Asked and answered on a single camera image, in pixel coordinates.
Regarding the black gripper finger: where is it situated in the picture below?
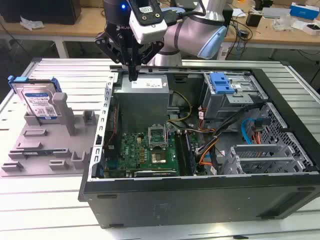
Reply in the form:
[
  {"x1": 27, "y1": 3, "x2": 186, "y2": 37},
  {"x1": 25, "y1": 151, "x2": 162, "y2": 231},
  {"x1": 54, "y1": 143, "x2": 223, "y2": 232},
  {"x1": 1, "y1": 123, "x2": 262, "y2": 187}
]
[
  {"x1": 94, "y1": 31, "x2": 134, "y2": 82},
  {"x1": 133, "y1": 40, "x2": 165, "y2": 82}
]

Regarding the hard disk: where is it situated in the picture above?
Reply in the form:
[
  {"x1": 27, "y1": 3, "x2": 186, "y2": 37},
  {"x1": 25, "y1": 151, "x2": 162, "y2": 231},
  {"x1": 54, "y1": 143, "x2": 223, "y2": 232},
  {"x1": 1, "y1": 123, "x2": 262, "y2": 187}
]
[{"x1": 7, "y1": 75, "x2": 64, "y2": 121}]

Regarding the orange red disk power wire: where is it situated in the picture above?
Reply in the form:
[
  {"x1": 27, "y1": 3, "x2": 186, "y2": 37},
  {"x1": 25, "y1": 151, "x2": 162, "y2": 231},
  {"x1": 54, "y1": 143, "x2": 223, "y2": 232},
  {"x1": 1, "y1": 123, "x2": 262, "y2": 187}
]
[{"x1": 251, "y1": 116, "x2": 272, "y2": 145}]

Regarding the silver disk bay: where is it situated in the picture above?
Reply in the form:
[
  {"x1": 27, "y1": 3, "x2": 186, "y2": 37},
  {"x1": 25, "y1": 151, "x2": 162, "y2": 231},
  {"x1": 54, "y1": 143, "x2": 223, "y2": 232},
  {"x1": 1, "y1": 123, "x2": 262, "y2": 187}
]
[{"x1": 223, "y1": 143, "x2": 314, "y2": 176}]

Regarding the wooden desk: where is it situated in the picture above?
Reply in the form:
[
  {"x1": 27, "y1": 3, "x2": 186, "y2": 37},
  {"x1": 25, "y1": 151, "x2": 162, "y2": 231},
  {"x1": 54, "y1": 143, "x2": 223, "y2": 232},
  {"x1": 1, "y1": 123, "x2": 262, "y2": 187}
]
[
  {"x1": 223, "y1": 8, "x2": 320, "y2": 61},
  {"x1": 0, "y1": 7, "x2": 176, "y2": 60}
]

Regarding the grey power supply unit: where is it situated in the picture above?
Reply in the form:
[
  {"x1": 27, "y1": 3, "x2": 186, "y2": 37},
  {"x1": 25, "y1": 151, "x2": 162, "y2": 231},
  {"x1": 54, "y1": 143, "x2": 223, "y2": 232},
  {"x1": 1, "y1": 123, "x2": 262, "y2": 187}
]
[{"x1": 113, "y1": 74, "x2": 171, "y2": 126}]

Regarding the large black box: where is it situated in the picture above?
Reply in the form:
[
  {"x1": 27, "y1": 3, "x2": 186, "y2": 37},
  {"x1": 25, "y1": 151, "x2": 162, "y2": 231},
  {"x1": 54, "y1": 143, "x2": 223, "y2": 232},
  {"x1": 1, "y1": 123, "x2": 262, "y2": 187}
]
[{"x1": 0, "y1": 0, "x2": 82, "y2": 26}]

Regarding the crumpled clear plastic bag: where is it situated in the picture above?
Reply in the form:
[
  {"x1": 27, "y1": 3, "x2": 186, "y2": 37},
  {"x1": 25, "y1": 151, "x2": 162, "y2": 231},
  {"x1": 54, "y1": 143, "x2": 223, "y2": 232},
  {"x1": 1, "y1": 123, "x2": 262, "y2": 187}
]
[{"x1": 19, "y1": 15, "x2": 46, "y2": 31}]

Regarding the metal socket cover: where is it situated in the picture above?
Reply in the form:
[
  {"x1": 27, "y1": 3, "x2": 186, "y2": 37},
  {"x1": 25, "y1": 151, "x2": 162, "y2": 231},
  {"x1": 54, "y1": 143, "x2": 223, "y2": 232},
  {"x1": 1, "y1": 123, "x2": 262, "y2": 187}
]
[{"x1": 147, "y1": 123, "x2": 168, "y2": 151}]

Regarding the silver drive cage blue latch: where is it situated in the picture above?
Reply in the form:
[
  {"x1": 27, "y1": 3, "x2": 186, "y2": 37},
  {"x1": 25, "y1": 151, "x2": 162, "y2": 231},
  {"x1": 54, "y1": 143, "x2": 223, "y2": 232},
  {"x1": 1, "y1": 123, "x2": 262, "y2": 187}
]
[{"x1": 201, "y1": 71, "x2": 269, "y2": 126}]

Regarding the green motherboard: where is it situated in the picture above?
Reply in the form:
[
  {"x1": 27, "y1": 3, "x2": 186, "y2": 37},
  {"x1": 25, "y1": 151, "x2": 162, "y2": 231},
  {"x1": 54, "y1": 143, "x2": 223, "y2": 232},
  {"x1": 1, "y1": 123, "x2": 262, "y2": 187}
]
[{"x1": 104, "y1": 130, "x2": 201, "y2": 179}]

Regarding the CPU socket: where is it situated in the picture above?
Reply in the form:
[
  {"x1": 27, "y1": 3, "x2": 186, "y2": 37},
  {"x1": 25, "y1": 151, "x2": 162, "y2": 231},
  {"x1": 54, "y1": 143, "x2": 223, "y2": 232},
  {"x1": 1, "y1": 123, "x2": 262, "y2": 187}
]
[{"x1": 149, "y1": 149, "x2": 168, "y2": 166}]

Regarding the black RAM slot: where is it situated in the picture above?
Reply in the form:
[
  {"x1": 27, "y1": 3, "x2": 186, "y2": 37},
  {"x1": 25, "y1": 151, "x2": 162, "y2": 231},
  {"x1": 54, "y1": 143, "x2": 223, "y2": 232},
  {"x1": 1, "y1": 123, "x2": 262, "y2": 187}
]
[
  {"x1": 177, "y1": 131, "x2": 190, "y2": 175},
  {"x1": 185, "y1": 129, "x2": 198, "y2": 173},
  {"x1": 174, "y1": 131, "x2": 187, "y2": 176},
  {"x1": 181, "y1": 130, "x2": 194, "y2": 174}
]

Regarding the small black box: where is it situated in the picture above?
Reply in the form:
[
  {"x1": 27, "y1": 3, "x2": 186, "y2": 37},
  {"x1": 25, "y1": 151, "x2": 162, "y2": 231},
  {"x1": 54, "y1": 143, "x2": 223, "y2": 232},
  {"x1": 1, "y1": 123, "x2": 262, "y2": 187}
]
[{"x1": 245, "y1": 10, "x2": 263, "y2": 28}]

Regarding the grey parts rack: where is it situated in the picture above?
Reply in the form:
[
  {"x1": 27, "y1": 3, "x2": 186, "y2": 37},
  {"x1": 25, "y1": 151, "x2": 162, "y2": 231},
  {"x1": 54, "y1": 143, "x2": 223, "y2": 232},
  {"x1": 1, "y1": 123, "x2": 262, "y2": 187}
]
[{"x1": 0, "y1": 92, "x2": 105, "y2": 178}]

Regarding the black graphics card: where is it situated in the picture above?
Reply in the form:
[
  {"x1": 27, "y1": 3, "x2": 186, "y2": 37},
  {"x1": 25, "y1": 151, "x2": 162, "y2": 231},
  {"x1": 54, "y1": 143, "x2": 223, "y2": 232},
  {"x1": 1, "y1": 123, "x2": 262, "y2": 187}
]
[{"x1": 133, "y1": 169, "x2": 177, "y2": 179}]

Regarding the black open PC case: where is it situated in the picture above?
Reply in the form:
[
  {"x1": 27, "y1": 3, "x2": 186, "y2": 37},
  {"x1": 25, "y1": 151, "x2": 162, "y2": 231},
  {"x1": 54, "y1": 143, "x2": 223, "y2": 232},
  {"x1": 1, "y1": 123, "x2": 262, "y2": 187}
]
[{"x1": 77, "y1": 60, "x2": 320, "y2": 230}]

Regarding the blue cardboard box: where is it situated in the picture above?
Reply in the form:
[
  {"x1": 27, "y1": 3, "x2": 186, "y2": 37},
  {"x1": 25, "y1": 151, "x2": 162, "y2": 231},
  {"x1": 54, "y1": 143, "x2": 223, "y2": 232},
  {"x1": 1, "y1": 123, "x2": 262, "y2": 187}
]
[{"x1": 289, "y1": 1, "x2": 320, "y2": 23}]

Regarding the small white box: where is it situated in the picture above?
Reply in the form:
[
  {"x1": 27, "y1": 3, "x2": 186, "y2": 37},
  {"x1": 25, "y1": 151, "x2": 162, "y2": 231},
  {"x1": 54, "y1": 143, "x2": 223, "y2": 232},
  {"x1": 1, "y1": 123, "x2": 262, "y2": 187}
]
[{"x1": 301, "y1": 20, "x2": 320, "y2": 36}]

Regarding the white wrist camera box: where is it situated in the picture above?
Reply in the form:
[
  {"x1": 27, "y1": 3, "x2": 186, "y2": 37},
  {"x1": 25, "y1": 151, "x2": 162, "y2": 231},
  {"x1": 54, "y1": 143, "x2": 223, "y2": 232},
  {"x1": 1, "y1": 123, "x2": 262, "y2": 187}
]
[{"x1": 128, "y1": 0, "x2": 168, "y2": 46}]

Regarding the black camera cable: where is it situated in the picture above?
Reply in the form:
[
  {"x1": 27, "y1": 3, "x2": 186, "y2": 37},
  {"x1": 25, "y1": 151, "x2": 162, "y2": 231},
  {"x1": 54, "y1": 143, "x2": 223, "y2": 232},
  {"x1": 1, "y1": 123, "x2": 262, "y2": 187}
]
[{"x1": 161, "y1": 6, "x2": 234, "y2": 26}]

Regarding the yellow black power wire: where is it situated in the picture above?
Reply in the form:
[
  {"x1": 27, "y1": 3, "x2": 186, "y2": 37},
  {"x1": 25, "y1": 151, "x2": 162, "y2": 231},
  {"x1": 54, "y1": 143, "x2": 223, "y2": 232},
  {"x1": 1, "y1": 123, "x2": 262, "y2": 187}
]
[{"x1": 166, "y1": 90, "x2": 194, "y2": 124}]

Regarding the black cable bundle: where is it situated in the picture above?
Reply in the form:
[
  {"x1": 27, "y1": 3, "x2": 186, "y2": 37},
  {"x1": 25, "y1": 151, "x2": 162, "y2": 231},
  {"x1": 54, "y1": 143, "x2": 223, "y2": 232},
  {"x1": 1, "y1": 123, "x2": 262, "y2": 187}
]
[{"x1": 197, "y1": 102, "x2": 267, "y2": 161}]

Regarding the blue flat data wire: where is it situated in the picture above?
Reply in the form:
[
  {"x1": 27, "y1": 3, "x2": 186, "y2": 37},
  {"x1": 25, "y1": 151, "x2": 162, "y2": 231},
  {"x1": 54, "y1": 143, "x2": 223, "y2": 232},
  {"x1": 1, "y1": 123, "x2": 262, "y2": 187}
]
[{"x1": 240, "y1": 118, "x2": 254, "y2": 146}]

